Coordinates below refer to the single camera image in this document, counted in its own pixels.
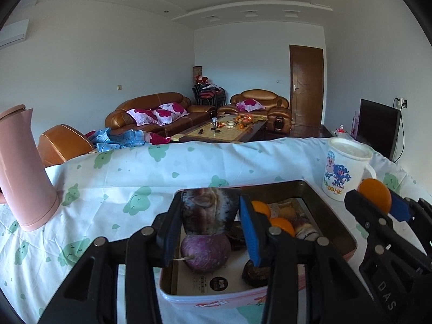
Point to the large orange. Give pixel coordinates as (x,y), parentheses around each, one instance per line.
(283,224)

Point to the pink floral pillow left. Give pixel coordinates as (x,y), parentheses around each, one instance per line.
(144,117)

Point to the dark brown chestnut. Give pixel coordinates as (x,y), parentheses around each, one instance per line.
(255,277)

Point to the small tan round fruit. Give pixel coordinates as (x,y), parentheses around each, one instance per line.
(288,213)

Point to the white cartoon lidded mug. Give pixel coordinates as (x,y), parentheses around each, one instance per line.
(347,163)

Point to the brown leather armchair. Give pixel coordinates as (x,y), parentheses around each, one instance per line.
(261,103)

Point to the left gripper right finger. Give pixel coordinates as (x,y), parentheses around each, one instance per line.
(334,294)

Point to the blue plaid blanket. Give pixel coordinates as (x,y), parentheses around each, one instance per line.
(106,140)

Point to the black television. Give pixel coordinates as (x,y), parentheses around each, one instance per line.
(378,127)

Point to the small orange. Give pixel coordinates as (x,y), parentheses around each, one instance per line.
(261,207)

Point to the long brown leather sofa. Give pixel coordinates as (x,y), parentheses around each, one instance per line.
(119,121)

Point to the white green cartoon tablecloth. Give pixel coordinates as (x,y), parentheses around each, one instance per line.
(114,194)

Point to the pink rectangular tin box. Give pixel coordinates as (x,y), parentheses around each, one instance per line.
(237,283)

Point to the wooden coffee table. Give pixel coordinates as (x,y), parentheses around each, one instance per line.
(225,129)

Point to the sugarcane chunk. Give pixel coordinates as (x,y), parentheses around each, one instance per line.
(306,231)

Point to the purple round turnip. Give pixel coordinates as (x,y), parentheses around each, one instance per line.
(205,253)

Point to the brown wooden door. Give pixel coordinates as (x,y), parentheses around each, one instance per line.
(307,85)

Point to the pink floral pillow right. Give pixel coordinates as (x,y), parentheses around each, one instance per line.
(168,113)

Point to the pink electric kettle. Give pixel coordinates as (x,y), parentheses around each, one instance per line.
(25,186)

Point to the pink floral armchair pillow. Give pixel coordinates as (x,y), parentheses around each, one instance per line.
(249,105)

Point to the white wall air conditioner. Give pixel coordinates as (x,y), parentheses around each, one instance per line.
(13,33)

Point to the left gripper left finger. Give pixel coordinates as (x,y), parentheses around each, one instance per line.
(89,292)

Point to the stacked dark chairs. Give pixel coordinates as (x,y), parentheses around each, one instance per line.
(209,94)

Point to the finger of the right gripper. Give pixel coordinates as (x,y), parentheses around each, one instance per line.
(406,209)
(362,209)

